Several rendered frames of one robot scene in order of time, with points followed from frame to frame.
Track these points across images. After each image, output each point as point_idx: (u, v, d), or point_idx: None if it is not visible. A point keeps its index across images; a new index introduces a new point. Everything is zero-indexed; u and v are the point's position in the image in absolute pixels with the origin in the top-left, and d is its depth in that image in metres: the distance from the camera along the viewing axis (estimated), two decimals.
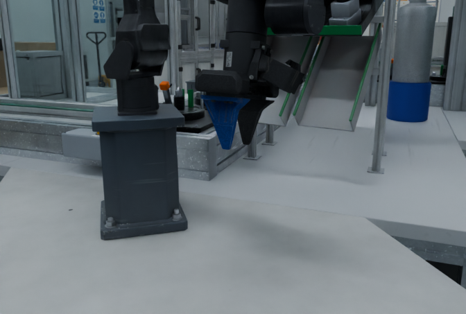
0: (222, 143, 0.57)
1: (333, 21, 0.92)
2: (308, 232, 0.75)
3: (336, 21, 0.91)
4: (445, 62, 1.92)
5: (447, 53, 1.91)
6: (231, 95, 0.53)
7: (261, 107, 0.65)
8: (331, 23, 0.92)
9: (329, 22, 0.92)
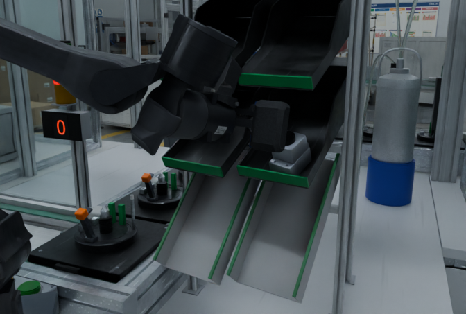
0: None
1: (274, 166, 0.72)
2: None
3: (277, 167, 0.72)
4: (433, 126, 1.73)
5: (435, 118, 1.72)
6: None
7: None
8: (272, 167, 0.73)
9: (270, 166, 0.73)
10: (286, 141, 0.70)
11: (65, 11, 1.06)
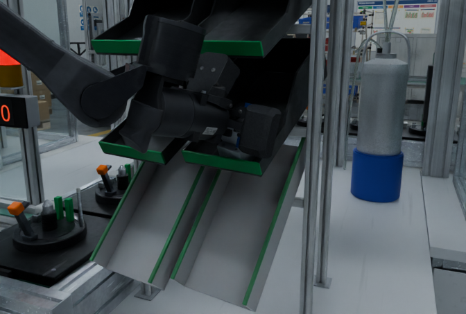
0: None
1: (222, 150, 0.61)
2: None
3: (226, 152, 0.61)
4: (424, 118, 1.62)
5: (427, 109, 1.61)
6: None
7: None
8: (220, 152, 0.62)
9: (218, 150, 0.62)
10: (235, 120, 0.59)
11: None
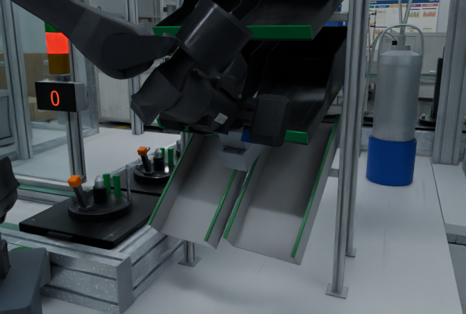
0: None
1: (224, 154, 0.61)
2: None
3: (228, 156, 0.61)
4: (435, 108, 1.70)
5: (437, 99, 1.69)
6: None
7: None
8: (221, 156, 0.61)
9: (219, 155, 0.61)
10: None
11: None
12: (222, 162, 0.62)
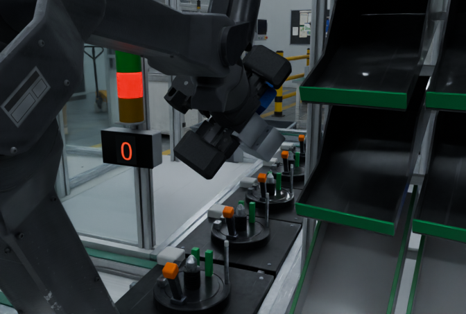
0: None
1: (262, 146, 0.59)
2: None
3: (265, 143, 0.59)
4: None
5: None
6: (251, 75, 0.59)
7: None
8: (262, 151, 0.59)
9: (260, 152, 0.59)
10: None
11: None
12: (267, 156, 0.60)
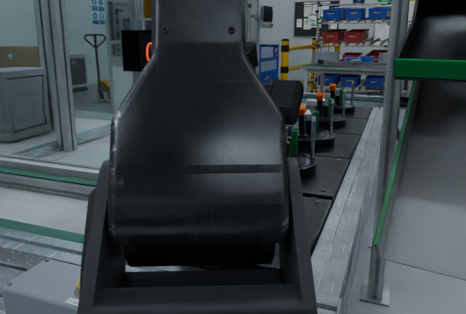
0: None
1: None
2: None
3: None
4: None
5: None
6: None
7: None
8: None
9: None
10: None
11: None
12: None
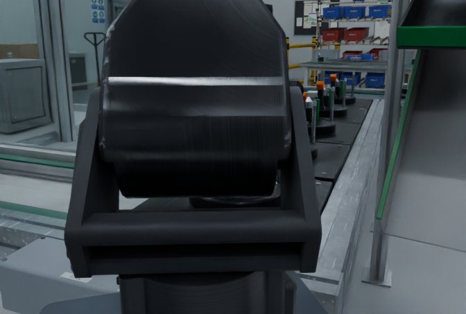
0: None
1: None
2: None
3: None
4: None
5: None
6: None
7: None
8: None
9: None
10: None
11: None
12: None
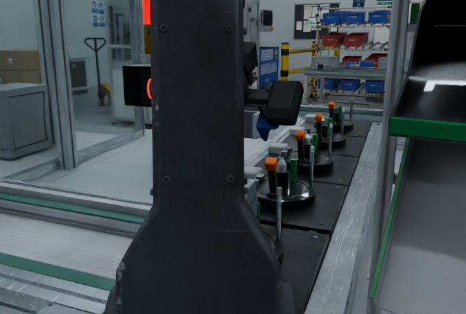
0: (267, 138, 0.62)
1: None
2: None
3: None
4: None
5: None
6: None
7: None
8: None
9: None
10: None
11: None
12: None
